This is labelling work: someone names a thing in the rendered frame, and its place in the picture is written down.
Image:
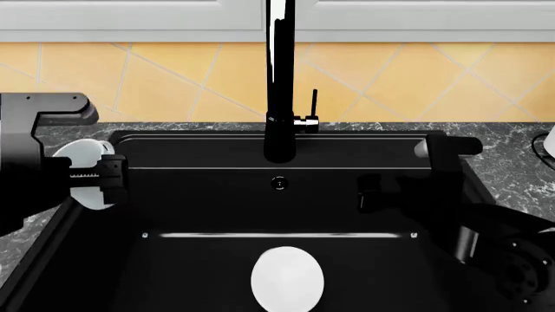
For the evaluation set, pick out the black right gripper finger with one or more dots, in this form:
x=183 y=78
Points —
x=369 y=203
x=369 y=184

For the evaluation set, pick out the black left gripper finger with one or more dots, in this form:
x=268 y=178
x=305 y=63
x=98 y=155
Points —
x=115 y=194
x=113 y=165

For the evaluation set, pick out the round sink overflow hole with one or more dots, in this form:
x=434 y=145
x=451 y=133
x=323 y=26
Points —
x=279 y=183

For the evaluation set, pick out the black kitchen sink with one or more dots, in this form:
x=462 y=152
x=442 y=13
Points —
x=208 y=201

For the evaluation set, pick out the white oval bowl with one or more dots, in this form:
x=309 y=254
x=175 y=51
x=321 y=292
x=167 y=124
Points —
x=287 y=279

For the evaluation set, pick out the white round dish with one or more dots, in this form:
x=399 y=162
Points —
x=84 y=152

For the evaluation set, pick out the white vessel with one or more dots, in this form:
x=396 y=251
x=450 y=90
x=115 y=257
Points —
x=550 y=144

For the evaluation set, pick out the black tall faucet spout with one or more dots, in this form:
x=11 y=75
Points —
x=279 y=81

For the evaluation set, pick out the white cabinet door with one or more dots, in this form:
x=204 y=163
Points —
x=425 y=19
x=130 y=19

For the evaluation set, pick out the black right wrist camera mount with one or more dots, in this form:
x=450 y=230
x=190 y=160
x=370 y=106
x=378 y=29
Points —
x=451 y=146

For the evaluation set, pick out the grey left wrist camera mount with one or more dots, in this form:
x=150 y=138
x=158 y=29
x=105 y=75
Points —
x=26 y=130

